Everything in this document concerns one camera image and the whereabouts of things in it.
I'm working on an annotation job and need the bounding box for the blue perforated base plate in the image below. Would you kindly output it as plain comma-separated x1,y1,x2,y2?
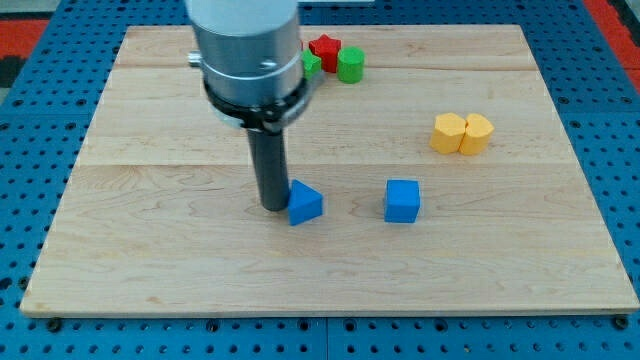
1,0,639,359

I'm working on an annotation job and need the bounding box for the blue triangle block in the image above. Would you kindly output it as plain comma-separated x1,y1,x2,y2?
288,179,324,226

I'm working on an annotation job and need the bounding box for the blue cube block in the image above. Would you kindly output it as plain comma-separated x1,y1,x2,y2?
384,179,421,223

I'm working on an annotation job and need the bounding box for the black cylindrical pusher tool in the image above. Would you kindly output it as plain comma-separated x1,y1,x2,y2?
247,130,290,212

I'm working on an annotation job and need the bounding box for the yellow heart block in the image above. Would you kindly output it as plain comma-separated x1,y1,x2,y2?
458,113,495,156

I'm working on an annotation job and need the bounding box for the red star block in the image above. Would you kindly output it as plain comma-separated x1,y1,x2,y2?
309,34,342,73

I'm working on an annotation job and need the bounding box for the wooden board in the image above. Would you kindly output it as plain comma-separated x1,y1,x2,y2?
21,25,639,318

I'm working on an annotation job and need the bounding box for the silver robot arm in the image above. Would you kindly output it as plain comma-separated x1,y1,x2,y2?
185,0,312,134

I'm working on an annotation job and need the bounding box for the green star block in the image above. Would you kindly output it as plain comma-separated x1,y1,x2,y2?
302,49,322,80

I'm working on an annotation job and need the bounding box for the yellow pentagon block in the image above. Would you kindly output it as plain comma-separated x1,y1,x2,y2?
429,113,466,154

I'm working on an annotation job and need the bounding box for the green cylinder block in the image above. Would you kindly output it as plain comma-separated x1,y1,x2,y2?
337,46,365,84

